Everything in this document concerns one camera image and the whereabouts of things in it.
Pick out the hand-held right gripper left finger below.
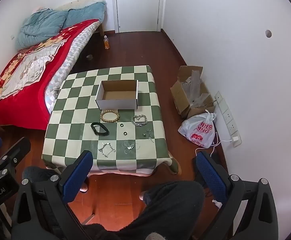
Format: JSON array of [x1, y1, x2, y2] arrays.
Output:
[[11, 150, 94, 240]]

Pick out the silver hoop earrings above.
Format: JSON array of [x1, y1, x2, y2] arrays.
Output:
[[122, 140, 138, 152]]

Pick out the white cardboard box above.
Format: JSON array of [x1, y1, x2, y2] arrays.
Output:
[[96, 79, 139, 110]]

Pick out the red printed blanket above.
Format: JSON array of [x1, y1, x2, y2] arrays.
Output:
[[0, 19, 102, 130]]

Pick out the white door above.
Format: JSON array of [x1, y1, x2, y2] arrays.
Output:
[[112, 0, 164, 33]]

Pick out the white cable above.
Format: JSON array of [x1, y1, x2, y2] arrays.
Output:
[[195, 130, 233, 155]]

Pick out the teal quilt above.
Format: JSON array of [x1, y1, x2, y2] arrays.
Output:
[[15, 1, 106, 50]]

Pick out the black bangle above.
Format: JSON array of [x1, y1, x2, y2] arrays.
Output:
[[91, 122, 110, 137]]

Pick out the silver charm bracelet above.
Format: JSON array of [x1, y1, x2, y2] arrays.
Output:
[[98, 142, 116, 157]]

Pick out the table leg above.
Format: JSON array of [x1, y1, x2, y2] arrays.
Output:
[[169, 159, 179, 174]]

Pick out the green checked tablecloth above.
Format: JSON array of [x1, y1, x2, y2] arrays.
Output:
[[42, 65, 176, 178]]

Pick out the white wall socket strip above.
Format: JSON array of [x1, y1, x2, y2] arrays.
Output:
[[215, 91, 242, 147]]

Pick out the brown cardboard box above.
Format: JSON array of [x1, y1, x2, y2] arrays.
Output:
[[170, 65, 217, 119]]

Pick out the wooden bead bracelet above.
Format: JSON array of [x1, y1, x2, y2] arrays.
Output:
[[100, 110, 120, 124]]

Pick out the white printed plastic bag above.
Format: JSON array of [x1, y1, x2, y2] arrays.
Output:
[[177, 110, 217, 148]]

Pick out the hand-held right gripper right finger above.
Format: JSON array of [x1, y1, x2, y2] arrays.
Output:
[[195, 151, 279, 240]]

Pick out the person's right leg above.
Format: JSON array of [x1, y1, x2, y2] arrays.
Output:
[[82, 180, 206, 240]]

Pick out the clear plastic wrapping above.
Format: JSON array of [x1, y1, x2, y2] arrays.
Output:
[[182, 70, 213, 108]]

